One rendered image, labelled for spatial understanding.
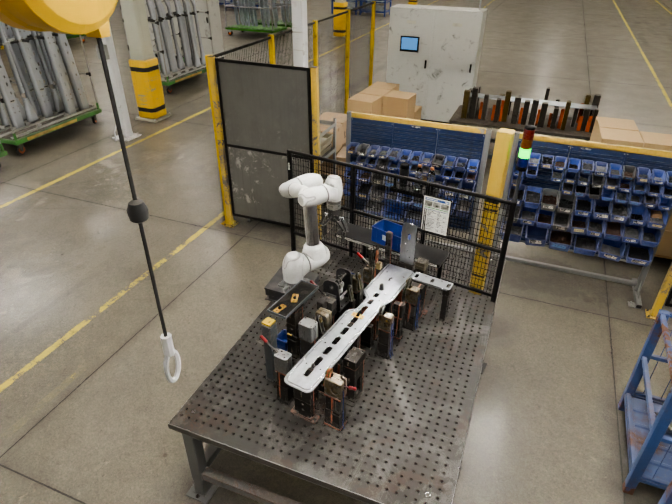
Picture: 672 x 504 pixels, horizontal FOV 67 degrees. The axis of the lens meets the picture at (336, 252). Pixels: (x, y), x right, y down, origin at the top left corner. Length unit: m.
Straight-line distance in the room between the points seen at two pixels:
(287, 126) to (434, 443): 3.62
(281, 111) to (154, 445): 3.36
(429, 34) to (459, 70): 0.81
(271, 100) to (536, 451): 4.00
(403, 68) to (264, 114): 4.84
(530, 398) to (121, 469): 3.05
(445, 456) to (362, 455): 0.45
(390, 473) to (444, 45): 8.01
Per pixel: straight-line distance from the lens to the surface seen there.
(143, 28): 10.49
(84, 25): 0.64
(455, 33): 9.73
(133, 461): 4.05
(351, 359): 2.98
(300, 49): 7.51
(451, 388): 3.36
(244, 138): 5.87
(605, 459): 4.27
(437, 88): 9.95
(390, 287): 3.59
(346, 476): 2.90
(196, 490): 3.75
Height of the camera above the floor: 3.10
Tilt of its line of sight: 32 degrees down
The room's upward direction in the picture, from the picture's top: straight up
